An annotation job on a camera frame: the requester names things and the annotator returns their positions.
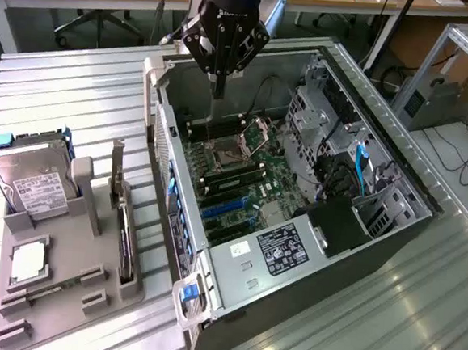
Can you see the thin locking lever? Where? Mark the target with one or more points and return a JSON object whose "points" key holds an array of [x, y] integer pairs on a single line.
{"points": [[210, 124]]}

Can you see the open black PC case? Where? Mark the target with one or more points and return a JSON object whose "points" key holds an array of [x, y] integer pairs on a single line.
{"points": [[287, 321]]}

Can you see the silver power supply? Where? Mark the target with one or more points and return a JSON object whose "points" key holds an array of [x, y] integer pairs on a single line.
{"points": [[234, 276]]}

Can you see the CPU socket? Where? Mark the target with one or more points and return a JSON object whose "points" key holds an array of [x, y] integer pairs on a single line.
{"points": [[229, 156]]}

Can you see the green motherboard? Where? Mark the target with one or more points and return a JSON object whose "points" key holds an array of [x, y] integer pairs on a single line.
{"points": [[282, 179]]}

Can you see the silver CPU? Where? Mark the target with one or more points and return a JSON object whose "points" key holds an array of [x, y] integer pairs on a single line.
{"points": [[28, 262]]}

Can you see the green RAM stick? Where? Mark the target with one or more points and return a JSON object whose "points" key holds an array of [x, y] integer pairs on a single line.
{"points": [[233, 183], [53, 287]]}

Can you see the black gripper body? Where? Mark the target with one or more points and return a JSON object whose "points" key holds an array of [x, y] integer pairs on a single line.
{"points": [[230, 20]]}

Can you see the silver chipset heatsink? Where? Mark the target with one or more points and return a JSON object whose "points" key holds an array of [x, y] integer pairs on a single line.
{"points": [[276, 214]]}

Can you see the grey computer tower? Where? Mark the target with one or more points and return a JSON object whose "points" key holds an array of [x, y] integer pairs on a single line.
{"points": [[438, 106]]}

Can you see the black expansion slot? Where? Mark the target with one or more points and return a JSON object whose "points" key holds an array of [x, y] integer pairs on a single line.
{"points": [[231, 229], [228, 218]]}

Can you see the metal socket cover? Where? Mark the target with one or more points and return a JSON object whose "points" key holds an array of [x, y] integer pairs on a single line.
{"points": [[255, 136]]}

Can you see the silver drive cage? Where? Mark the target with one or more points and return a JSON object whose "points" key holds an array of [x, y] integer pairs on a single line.
{"points": [[309, 118]]}

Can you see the metal disk bay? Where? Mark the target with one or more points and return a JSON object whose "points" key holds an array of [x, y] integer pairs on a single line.
{"points": [[380, 223]]}

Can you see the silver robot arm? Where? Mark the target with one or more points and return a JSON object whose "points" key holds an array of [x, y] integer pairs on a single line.
{"points": [[277, 12]]}

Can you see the grey parts rack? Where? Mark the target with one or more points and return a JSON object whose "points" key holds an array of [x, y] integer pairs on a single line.
{"points": [[69, 259]]}

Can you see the hard disk in blue carrier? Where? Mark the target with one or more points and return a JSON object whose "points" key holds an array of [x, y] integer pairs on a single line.
{"points": [[34, 183]]}

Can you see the brown cardboard panel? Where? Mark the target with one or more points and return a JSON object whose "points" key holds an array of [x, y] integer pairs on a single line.
{"points": [[423, 40]]}

